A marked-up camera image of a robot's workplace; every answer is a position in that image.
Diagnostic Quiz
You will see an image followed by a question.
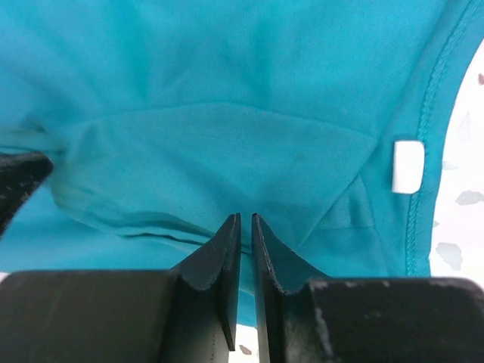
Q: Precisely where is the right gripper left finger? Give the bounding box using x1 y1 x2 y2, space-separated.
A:
1 214 241 362

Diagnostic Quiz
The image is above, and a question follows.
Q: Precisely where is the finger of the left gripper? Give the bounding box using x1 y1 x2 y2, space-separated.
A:
0 152 54 234

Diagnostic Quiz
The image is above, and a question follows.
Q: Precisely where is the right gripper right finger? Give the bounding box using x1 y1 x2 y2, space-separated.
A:
252 215 483 362

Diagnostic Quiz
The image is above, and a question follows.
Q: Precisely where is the teal t shirt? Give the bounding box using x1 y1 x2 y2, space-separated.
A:
1 1 483 325

